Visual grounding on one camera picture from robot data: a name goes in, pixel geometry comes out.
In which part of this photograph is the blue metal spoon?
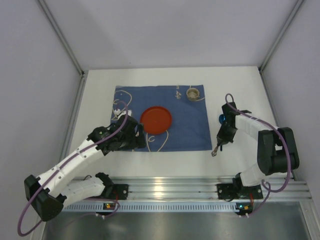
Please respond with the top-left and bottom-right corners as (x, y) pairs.
(218, 114), (226, 152)

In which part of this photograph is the iridescent purple fork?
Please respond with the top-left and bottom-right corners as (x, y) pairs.
(211, 144), (221, 157)

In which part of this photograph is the orange plastic plate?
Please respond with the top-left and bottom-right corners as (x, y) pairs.
(140, 106), (173, 135)

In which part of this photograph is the blue cloth placemat gold print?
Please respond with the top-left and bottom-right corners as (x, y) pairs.
(111, 85), (212, 152)

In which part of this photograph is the speckled ceramic cup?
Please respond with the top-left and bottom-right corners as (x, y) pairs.
(186, 87), (200, 102)

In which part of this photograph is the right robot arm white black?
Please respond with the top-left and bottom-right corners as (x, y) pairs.
(211, 102), (300, 188)

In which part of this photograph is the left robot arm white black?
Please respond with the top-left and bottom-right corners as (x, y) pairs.
(24, 114), (146, 222)

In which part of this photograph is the aluminium front rail base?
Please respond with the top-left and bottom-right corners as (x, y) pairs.
(111, 177), (312, 202)

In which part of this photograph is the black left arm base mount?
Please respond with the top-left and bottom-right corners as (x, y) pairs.
(95, 172), (129, 200)

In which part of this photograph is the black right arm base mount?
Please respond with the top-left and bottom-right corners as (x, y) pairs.
(216, 173), (264, 202)

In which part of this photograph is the aluminium frame rail left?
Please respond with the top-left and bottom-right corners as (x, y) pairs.
(37, 0), (85, 76)

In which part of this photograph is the aluminium frame rail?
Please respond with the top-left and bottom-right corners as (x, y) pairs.
(258, 0), (306, 74)
(37, 0), (85, 76)

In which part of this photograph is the slotted grey cable duct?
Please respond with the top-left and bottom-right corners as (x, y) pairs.
(63, 201), (252, 213)

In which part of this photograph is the aluminium frame rail right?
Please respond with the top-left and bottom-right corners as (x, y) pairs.
(258, 0), (306, 74)

